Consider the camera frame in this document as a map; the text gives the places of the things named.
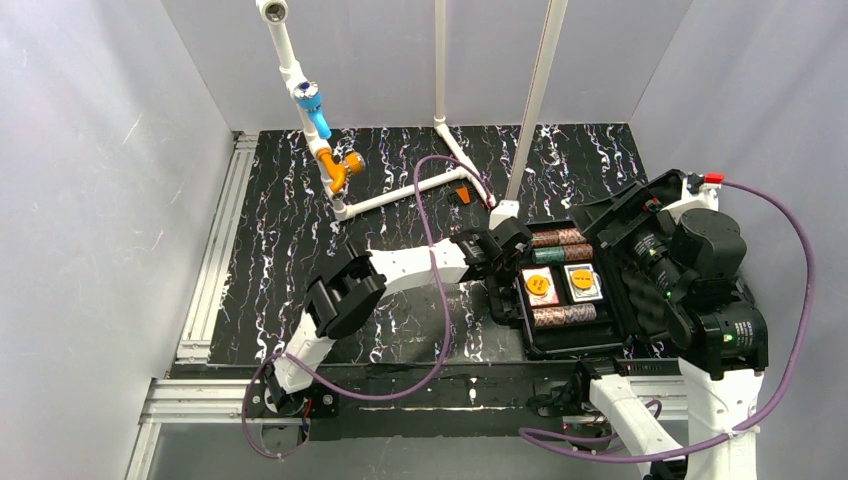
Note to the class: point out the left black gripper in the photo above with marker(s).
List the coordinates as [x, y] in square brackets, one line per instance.
[502, 245]

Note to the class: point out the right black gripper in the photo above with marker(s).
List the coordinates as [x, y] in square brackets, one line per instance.
[614, 216]

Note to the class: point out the red black chip stack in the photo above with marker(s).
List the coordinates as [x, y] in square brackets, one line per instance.
[548, 238]
[571, 236]
[578, 252]

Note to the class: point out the green blue chip stack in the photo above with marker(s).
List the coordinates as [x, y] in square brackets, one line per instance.
[548, 255]

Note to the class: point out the black poker carrying case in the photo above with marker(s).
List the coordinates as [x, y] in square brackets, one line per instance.
[616, 323]

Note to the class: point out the orange white chip stack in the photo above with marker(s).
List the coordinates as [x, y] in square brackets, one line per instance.
[550, 317]

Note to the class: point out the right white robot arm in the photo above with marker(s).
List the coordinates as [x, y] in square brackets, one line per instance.
[702, 371]

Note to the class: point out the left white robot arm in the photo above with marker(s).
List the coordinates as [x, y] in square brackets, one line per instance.
[341, 299]

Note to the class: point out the yellow big blind button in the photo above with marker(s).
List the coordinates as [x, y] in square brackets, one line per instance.
[538, 285]

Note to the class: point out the yellow dealer button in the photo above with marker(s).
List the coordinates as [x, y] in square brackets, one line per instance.
[582, 279]

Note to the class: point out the small orange black clip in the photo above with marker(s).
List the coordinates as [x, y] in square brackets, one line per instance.
[461, 197]

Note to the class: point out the red card deck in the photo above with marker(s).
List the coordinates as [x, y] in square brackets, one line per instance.
[552, 298]

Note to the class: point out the white card deck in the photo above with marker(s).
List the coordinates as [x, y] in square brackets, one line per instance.
[580, 296]

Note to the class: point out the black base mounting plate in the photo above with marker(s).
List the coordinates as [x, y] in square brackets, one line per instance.
[463, 400]

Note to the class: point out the orange plastic faucet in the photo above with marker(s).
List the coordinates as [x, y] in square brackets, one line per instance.
[339, 171]

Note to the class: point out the blue plastic faucet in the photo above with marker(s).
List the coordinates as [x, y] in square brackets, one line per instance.
[309, 98]

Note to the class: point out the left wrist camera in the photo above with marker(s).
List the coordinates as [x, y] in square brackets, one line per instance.
[504, 210]

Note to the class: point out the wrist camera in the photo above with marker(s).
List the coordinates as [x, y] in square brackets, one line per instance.
[697, 191]
[504, 210]

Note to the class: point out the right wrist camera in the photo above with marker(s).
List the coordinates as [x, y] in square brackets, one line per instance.
[697, 191]

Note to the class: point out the aluminium frame rail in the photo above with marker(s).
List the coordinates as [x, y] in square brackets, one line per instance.
[204, 401]

